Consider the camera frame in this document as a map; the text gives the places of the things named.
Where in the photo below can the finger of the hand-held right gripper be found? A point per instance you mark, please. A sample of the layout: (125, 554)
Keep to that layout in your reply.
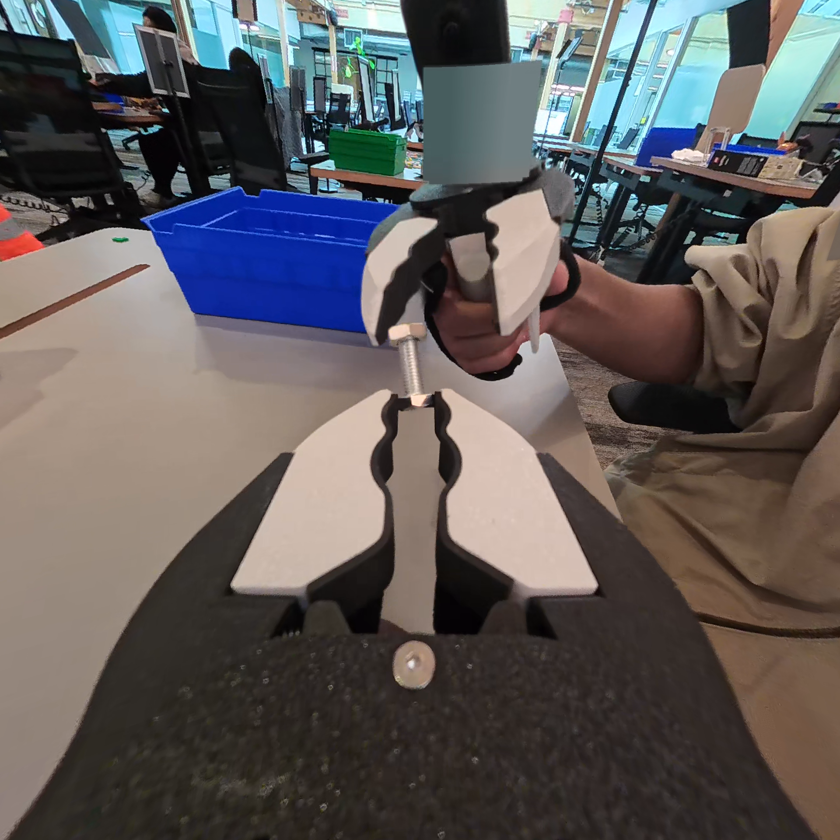
(525, 256)
(394, 282)

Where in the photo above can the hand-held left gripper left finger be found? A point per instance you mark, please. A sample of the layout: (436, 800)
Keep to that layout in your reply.
(309, 525)

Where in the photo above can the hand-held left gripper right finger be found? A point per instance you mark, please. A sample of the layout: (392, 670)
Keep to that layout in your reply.
(519, 525)

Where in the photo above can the silver hex nut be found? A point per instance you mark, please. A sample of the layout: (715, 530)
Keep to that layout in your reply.
(407, 332)

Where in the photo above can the silver bolt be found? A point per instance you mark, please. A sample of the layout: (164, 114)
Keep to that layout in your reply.
(412, 374)

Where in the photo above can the blue storage bin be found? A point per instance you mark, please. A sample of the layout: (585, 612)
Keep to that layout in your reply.
(670, 145)
(263, 276)

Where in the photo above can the person's right forearm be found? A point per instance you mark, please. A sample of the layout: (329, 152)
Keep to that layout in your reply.
(643, 322)

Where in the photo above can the person's right hand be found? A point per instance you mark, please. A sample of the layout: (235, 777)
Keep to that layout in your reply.
(479, 341)

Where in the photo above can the green storage bin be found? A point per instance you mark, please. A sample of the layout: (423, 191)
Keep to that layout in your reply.
(368, 151)

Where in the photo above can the brown wooden table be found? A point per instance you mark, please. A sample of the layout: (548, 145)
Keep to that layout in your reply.
(355, 175)

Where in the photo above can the black light stand pole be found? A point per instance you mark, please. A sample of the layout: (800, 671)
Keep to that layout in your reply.
(610, 118)

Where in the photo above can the black office chair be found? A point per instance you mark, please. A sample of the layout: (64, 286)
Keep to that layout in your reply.
(670, 407)
(59, 118)
(243, 118)

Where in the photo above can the tan document stand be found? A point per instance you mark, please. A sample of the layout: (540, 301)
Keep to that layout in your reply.
(735, 99)

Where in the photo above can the orange striped traffic cone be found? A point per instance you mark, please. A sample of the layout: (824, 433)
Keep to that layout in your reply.
(16, 234)

